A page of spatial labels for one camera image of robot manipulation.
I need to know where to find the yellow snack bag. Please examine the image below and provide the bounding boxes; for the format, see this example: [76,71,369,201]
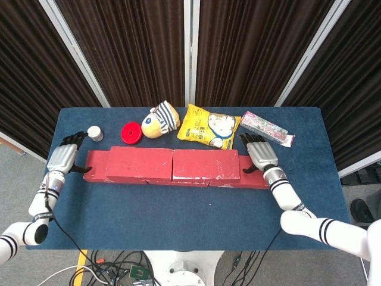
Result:
[176,103,242,151]

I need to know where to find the yellow plush toy striped hat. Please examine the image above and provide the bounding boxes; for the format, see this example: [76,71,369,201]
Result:
[140,100,182,139]

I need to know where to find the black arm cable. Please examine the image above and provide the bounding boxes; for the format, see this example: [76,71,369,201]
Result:
[43,190,92,257]
[257,228,283,269]

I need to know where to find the toothpaste box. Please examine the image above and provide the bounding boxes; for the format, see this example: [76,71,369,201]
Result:
[239,110,296,148]

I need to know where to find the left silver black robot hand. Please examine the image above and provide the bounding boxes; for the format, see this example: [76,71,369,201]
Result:
[46,131,92,175]

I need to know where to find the small white jar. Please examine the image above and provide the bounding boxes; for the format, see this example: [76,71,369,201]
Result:
[87,125,104,142]

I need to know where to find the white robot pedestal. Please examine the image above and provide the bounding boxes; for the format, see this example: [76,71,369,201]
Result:
[142,250,226,286]

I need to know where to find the green circuit board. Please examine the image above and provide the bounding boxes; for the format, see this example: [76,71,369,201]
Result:
[129,265,149,280]

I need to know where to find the brown curtain panel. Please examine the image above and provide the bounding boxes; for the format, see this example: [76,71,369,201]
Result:
[281,0,381,172]
[0,0,104,160]
[55,0,186,108]
[195,0,336,108]

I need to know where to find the red round lid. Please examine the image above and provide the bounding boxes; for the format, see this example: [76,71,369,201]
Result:
[121,122,143,145]

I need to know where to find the white partition base rail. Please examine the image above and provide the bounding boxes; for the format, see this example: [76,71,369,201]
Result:
[338,165,381,179]
[0,130,47,163]

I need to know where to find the blue table cloth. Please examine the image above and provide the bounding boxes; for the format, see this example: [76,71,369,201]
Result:
[25,106,352,251]

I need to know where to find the black equipment boxes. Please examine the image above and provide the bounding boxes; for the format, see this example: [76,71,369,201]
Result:
[341,162,381,186]

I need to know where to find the black shoe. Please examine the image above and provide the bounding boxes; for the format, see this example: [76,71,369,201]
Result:
[350,198,376,223]

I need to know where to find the black cable bundle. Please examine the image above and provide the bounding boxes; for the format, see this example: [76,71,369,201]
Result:
[221,250,268,286]
[70,250,157,286]

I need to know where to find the white partition post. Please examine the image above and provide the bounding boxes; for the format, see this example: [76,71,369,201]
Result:
[273,0,352,107]
[183,0,201,108]
[38,0,111,108]

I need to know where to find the white cable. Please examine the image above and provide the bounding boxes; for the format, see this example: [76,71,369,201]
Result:
[37,264,110,286]

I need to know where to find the red foam block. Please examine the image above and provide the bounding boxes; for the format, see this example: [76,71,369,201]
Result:
[83,150,148,184]
[105,145,174,182]
[145,178,212,187]
[210,154,270,191]
[171,148,241,182]

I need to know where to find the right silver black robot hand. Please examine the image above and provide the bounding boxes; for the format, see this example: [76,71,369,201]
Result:
[239,133,280,174]

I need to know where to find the yellow floor tape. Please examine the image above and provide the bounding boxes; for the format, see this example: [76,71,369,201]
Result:
[73,249,89,286]

